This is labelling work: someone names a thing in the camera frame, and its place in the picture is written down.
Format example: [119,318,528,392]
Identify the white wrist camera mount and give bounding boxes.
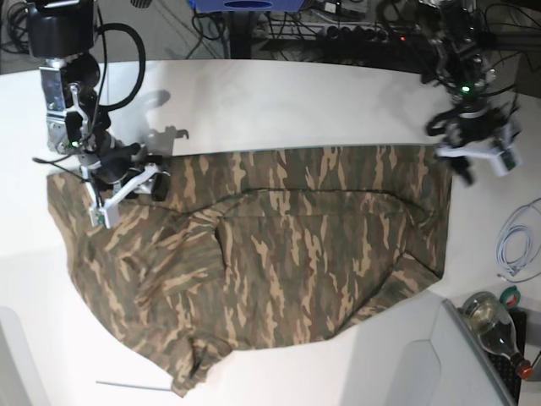
[80,164,171,229]
[435,121,522,177]

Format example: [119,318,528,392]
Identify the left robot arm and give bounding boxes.
[415,1,521,185]

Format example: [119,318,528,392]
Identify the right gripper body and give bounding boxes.
[78,134,163,190]

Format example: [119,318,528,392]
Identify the camouflage t-shirt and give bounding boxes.
[47,145,452,396]

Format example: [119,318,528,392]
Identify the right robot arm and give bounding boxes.
[25,1,169,206]

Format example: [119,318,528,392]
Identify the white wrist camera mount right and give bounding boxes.
[80,164,171,229]

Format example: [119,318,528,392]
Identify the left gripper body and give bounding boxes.
[425,101,520,148]

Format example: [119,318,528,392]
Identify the blue bin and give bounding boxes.
[188,0,304,13]

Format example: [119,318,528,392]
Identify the coiled white cable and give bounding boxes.
[494,200,541,283]

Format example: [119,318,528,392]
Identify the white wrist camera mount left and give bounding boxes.
[435,121,522,177]

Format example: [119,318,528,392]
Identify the clear plastic bottle red cap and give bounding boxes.
[461,291,533,380]

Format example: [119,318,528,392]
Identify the green tape roll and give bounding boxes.
[500,285,522,310]

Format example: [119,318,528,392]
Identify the black mesh tray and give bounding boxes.
[485,308,529,403]

